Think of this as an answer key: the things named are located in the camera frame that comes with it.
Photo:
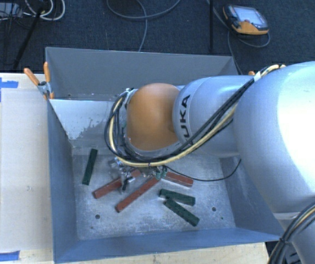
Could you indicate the grey metal bin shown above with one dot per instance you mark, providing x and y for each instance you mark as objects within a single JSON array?
[{"x": 151, "y": 219}]

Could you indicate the red-brown flat block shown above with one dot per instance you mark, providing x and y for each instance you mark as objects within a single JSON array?
[
  {"x": 135, "y": 195},
  {"x": 106, "y": 188},
  {"x": 179, "y": 179}
]

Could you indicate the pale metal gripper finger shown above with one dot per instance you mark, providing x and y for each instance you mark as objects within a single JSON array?
[
  {"x": 131, "y": 179},
  {"x": 124, "y": 185}
]

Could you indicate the pale wood flat board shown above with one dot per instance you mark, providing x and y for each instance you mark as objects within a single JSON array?
[{"x": 25, "y": 175}]

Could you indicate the dark green flat block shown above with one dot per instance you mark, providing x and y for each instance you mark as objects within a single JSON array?
[
  {"x": 89, "y": 167},
  {"x": 177, "y": 197},
  {"x": 182, "y": 212}
]

